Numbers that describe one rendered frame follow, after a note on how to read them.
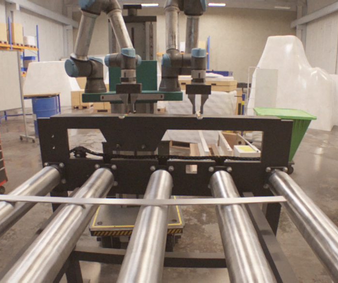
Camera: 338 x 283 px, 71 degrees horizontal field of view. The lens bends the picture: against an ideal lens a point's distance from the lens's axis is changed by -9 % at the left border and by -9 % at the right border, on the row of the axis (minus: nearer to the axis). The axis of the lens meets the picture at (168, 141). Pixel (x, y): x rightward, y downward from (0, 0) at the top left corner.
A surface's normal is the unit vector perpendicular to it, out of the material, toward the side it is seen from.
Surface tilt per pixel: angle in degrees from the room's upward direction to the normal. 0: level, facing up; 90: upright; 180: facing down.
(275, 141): 90
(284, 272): 0
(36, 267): 31
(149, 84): 90
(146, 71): 90
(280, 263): 0
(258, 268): 8
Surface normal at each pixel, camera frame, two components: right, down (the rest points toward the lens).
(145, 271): 0.33, -0.91
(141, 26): 0.09, 0.26
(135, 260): -0.14, -0.96
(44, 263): 0.74, -0.64
